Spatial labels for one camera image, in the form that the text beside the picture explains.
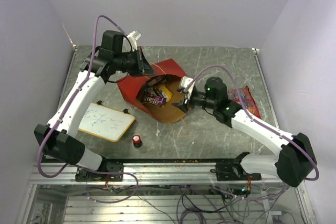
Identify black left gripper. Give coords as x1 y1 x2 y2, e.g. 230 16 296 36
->
114 47 158 78

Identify yellow snack packet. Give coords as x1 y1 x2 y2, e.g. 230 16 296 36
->
155 84 173 102

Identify red paper bag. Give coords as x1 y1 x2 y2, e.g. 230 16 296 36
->
118 59 186 124

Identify purple M&M's packet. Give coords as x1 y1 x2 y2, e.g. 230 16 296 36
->
144 93 166 106

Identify red candy assortment bag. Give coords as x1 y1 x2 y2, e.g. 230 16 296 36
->
227 86 261 119

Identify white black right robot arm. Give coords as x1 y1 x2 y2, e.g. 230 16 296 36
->
173 77 317 187

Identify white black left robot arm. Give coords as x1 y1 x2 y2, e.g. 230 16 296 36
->
34 30 155 180

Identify red cap black marker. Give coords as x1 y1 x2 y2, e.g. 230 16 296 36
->
132 134 143 148

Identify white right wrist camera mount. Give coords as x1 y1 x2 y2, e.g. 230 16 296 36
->
179 76 195 91

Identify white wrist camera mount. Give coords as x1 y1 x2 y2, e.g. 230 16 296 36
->
127 30 141 50
179 76 195 91

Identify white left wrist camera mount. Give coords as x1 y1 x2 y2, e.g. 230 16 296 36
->
127 30 141 50

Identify small whiteboard yellow frame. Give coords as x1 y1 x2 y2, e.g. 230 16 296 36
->
78 103 135 142

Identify aluminium frame rail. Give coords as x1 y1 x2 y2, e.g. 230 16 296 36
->
28 162 293 185

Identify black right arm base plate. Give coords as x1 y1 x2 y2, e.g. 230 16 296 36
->
210 159 262 181

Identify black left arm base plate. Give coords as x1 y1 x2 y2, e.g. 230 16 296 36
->
75 161 124 182

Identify loose cables under table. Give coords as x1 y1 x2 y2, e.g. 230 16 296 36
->
86 182 279 224

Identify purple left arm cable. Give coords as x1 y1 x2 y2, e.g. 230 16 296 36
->
36 15 132 178

